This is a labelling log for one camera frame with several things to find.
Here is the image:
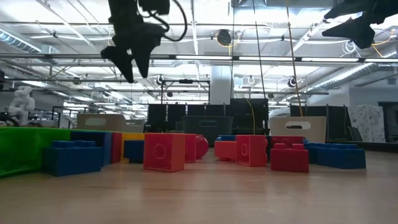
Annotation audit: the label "black panel wall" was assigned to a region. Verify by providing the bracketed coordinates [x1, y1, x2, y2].
[146, 98, 270, 138]

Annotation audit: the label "small red toy block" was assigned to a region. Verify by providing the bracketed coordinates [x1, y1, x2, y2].
[269, 142, 310, 174]
[195, 134, 210, 161]
[269, 135, 305, 149]

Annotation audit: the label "teal plastic bin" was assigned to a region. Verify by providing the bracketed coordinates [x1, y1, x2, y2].
[182, 115, 234, 147]

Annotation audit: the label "light grey plastic bin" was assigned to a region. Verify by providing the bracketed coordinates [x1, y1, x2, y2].
[76, 113, 146, 134]

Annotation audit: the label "long ceiling light strip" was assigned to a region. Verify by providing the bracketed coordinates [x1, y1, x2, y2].
[0, 53, 398, 63]

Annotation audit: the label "small orange toy block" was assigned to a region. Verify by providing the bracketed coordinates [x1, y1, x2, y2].
[213, 140, 237, 162]
[185, 133, 198, 164]
[142, 132, 187, 173]
[234, 134, 269, 167]

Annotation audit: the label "white plastic bin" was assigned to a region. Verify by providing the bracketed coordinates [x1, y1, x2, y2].
[269, 116, 328, 144]

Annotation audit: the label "large blue toy block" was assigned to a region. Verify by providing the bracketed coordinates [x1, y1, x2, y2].
[70, 130, 113, 167]

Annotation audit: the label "thin yellow cable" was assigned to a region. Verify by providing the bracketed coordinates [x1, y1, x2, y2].
[244, 97, 256, 136]

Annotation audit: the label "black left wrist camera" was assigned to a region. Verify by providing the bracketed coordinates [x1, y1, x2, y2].
[138, 0, 171, 16]

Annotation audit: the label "white humanoid figure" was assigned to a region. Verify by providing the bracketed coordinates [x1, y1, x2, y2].
[7, 85, 36, 126]

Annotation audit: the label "black framed panels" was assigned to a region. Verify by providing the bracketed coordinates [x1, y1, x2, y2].
[289, 105, 354, 141]

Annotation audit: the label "silver ceiling duct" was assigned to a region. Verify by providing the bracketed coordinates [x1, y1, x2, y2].
[306, 61, 398, 93]
[0, 29, 43, 54]

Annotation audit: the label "long yellow cable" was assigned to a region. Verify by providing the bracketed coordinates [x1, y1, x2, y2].
[285, 0, 303, 118]

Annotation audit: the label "white patterned panel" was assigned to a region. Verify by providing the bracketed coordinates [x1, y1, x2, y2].
[347, 105, 386, 144]

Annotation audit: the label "dark cabinet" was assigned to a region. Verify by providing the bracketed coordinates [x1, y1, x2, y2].
[377, 101, 398, 143]

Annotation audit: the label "medium red toy block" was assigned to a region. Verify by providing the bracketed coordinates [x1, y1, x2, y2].
[111, 131, 123, 164]

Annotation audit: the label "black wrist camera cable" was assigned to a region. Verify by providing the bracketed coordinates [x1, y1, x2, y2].
[136, 0, 188, 42]

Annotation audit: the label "large green toy block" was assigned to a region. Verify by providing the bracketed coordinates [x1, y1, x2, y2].
[0, 126, 72, 179]

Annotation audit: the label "white column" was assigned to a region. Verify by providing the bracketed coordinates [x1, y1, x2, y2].
[210, 65, 234, 105]

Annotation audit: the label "long black cable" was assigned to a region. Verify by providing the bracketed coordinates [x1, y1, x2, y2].
[251, 0, 267, 101]

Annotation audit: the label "black ceiling cable reel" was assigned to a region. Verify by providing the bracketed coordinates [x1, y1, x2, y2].
[216, 29, 233, 47]

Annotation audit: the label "medium yellow toy block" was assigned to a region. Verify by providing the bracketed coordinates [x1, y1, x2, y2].
[121, 133, 146, 161]

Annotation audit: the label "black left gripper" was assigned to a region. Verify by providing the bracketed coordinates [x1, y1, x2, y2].
[101, 0, 165, 84]

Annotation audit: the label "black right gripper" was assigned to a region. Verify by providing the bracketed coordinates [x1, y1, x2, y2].
[322, 0, 398, 50]

